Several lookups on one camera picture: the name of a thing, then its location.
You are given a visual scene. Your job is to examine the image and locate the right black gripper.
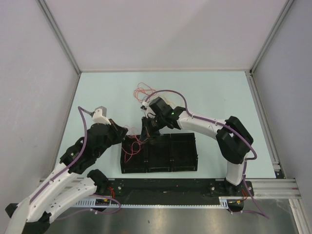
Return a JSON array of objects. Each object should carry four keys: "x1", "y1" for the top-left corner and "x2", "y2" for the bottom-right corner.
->
[{"x1": 139, "y1": 115, "x2": 166, "y2": 145}]

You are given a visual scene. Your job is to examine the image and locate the red thin cable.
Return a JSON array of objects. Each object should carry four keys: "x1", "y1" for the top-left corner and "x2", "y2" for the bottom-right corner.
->
[{"x1": 121, "y1": 125, "x2": 144, "y2": 164}]

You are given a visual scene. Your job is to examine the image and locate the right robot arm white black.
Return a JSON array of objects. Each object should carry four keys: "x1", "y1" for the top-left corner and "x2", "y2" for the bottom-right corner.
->
[{"x1": 139, "y1": 97, "x2": 254, "y2": 195}]

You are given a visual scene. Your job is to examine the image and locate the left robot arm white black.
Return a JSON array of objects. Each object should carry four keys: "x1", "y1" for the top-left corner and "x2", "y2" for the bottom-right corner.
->
[{"x1": 5, "y1": 119, "x2": 128, "y2": 234}]

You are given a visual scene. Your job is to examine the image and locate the black three-compartment tray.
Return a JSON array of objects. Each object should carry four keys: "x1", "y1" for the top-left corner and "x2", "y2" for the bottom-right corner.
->
[{"x1": 120, "y1": 133, "x2": 198, "y2": 174}]

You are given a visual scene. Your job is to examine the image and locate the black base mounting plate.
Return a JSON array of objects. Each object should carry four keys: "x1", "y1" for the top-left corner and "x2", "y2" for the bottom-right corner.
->
[{"x1": 99, "y1": 178, "x2": 254, "y2": 206}]

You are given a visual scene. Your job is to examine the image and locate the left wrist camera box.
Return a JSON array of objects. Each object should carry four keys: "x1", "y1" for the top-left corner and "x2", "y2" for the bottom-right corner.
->
[{"x1": 92, "y1": 106, "x2": 110, "y2": 125}]

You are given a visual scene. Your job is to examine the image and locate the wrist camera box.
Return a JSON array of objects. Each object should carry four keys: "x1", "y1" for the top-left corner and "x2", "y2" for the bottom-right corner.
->
[
  {"x1": 92, "y1": 106, "x2": 110, "y2": 125},
  {"x1": 140, "y1": 100, "x2": 149, "y2": 111}
]

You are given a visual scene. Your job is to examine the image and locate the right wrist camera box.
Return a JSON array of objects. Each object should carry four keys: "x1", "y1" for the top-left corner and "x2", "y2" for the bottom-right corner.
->
[{"x1": 140, "y1": 100, "x2": 149, "y2": 111}]

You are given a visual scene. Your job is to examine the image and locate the orange thin cable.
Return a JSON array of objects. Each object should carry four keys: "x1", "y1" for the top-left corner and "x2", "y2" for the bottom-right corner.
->
[{"x1": 134, "y1": 82, "x2": 158, "y2": 102}]

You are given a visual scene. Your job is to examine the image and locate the grey slotted cable duct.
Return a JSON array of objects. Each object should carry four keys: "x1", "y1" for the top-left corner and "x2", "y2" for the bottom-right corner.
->
[{"x1": 72, "y1": 198, "x2": 229, "y2": 209}]

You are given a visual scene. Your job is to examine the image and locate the aluminium side rail right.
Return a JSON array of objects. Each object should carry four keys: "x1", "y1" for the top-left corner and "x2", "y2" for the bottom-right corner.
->
[{"x1": 245, "y1": 71, "x2": 285, "y2": 179}]

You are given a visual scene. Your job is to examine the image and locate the aluminium frame rail front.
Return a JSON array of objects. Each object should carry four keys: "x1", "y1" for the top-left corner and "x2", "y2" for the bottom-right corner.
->
[{"x1": 36, "y1": 177, "x2": 300, "y2": 198}]

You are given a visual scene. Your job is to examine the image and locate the aluminium corner post left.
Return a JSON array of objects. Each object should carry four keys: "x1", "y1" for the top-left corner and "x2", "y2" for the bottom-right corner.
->
[{"x1": 36, "y1": 0, "x2": 81, "y2": 75}]

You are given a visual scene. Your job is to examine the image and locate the aluminium corner post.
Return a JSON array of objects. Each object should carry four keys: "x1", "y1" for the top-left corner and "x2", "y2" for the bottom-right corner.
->
[
  {"x1": 36, "y1": 0, "x2": 81, "y2": 75},
  {"x1": 249, "y1": 0, "x2": 296, "y2": 75}
]

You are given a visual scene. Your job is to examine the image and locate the aluminium corner post right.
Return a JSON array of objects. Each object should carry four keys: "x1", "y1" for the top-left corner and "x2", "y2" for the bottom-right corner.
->
[{"x1": 249, "y1": 0, "x2": 296, "y2": 75}]

